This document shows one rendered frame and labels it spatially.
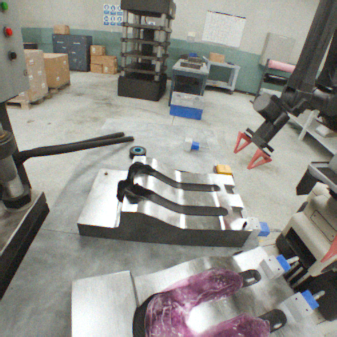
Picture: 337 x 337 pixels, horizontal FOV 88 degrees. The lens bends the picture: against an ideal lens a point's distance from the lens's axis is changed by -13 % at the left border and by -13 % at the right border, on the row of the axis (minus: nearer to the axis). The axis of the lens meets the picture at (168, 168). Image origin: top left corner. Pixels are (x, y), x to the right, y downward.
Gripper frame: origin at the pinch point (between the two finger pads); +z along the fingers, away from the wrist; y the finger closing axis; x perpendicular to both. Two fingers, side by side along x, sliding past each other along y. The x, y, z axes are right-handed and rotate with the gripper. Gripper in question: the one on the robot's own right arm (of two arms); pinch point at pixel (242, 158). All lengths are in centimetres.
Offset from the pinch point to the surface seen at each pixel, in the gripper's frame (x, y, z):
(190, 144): 3.3, -36.3, 15.7
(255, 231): 7.8, 18.6, 13.1
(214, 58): 202, -527, -98
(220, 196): -2.3, 6.7, 13.1
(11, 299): -51, 29, 48
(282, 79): 350, -412, -159
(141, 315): -28, 36, 29
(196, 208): -10.4, 10.2, 18.3
